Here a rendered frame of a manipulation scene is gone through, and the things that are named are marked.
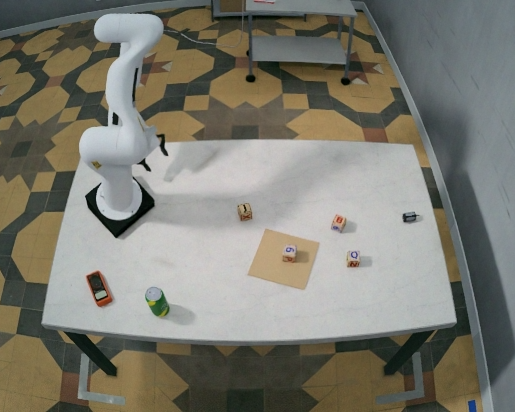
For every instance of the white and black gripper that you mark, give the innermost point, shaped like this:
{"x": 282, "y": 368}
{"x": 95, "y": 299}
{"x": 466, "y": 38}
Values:
{"x": 153, "y": 143}

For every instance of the tan cardboard block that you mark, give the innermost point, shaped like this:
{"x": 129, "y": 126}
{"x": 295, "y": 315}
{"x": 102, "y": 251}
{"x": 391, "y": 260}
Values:
{"x": 289, "y": 253}

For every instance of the green soda can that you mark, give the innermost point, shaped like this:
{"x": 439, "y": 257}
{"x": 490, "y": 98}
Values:
{"x": 157, "y": 302}

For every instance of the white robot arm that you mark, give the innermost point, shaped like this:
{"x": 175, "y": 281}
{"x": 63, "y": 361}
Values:
{"x": 127, "y": 145}

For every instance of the wooden alphabet block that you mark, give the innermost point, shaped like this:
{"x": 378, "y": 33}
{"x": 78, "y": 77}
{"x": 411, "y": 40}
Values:
{"x": 338, "y": 223}
{"x": 353, "y": 258}
{"x": 244, "y": 211}

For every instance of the tan square mat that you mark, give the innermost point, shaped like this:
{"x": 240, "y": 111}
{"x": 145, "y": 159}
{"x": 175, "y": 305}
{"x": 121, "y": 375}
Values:
{"x": 268, "y": 265}

